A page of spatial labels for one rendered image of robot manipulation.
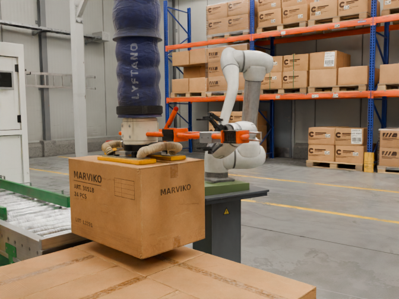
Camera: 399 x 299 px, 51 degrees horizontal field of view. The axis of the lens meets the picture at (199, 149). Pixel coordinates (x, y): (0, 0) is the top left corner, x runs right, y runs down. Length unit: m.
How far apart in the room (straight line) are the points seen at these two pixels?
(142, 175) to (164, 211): 0.22
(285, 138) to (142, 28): 9.19
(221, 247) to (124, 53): 1.38
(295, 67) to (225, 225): 7.14
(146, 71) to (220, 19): 8.71
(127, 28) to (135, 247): 0.99
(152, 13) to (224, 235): 1.44
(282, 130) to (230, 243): 8.41
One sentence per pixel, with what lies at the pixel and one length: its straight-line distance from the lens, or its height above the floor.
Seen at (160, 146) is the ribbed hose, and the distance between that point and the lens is 1.89.
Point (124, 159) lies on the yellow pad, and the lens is 1.94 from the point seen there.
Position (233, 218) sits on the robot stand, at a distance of 2.73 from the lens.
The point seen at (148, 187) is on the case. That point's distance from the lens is 1.81.
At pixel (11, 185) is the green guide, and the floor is 0.61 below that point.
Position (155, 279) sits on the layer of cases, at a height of 0.54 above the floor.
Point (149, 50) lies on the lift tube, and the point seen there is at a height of 1.54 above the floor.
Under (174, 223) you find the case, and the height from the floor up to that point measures 0.74.
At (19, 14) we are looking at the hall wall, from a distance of 12.52.
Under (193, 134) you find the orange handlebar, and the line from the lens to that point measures 1.75.
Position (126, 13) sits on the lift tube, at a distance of 2.01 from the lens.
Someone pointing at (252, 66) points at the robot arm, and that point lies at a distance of 2.56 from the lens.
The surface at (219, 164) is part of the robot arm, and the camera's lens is 2.64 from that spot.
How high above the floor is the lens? 1.26
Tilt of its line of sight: 5 degrees down
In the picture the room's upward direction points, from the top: 1 degrees counter-clockwise
